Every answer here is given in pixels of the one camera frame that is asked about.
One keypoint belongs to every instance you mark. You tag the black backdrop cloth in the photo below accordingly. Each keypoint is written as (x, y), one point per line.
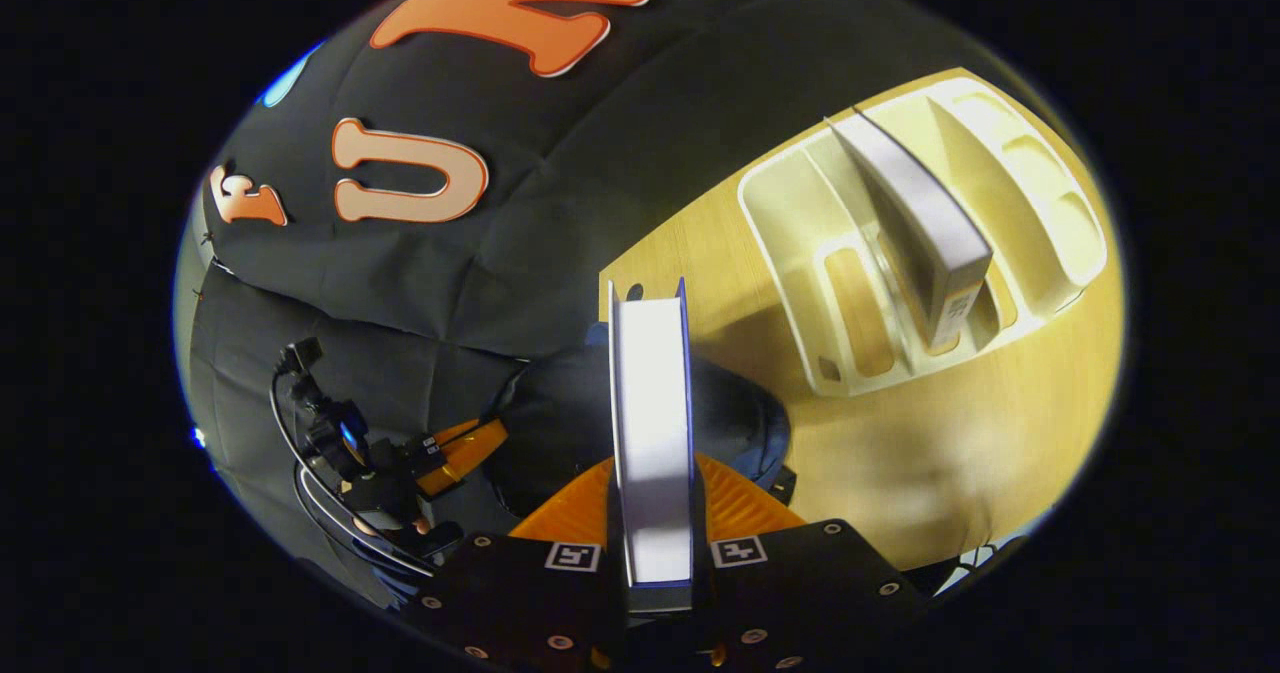
(480, 253)

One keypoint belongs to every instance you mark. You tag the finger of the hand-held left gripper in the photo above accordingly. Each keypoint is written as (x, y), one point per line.
(470, 453)

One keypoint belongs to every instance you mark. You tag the blue cover book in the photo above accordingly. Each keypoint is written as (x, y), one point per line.
(650, 423)

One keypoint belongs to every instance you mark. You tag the grey cover book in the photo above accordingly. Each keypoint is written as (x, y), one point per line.
(930, 233)

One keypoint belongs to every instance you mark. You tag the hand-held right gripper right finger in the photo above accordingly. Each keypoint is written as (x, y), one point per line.
(800, 593)

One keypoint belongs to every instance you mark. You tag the blue schoolbag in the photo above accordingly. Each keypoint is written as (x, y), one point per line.
(560, 423)

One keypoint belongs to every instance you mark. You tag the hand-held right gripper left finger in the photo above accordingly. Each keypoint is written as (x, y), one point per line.
(520, 593)

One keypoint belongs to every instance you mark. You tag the white plastic bookshelf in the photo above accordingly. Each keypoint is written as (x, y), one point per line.
(800, 233)

